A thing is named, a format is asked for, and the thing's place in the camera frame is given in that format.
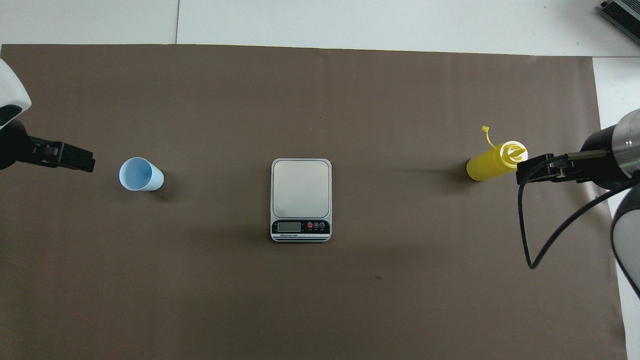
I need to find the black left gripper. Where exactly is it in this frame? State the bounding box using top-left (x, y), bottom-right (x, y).
top-left (0, 120), bottom-right (96, 174)

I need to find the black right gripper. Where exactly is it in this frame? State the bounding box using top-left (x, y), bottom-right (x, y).
top-left (516, 126), bottom-right (640, 191)

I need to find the yellow squeeze bottle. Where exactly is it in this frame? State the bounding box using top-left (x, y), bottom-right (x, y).
top-left (466, 126), bottom-right (529, 183)

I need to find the light blue plastic cup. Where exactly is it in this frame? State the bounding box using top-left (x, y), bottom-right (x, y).
top-left (118, 157), bottom-right (165, 192)

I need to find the silver digital kitchen scale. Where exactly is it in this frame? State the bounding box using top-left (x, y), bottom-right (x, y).
top-left (270, 158), bottom-right (333, 243)

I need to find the grey metal device box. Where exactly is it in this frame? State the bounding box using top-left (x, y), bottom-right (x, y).
top-left (600, 0), bottom-right (640, 45)

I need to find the brown paper table mat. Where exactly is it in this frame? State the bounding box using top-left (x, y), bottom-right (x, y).
top-left (0, 44), bottom-right (629, 360)

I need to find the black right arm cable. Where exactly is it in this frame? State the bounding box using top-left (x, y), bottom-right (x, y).
top-left (517, 150), bottom-right (640, 271)

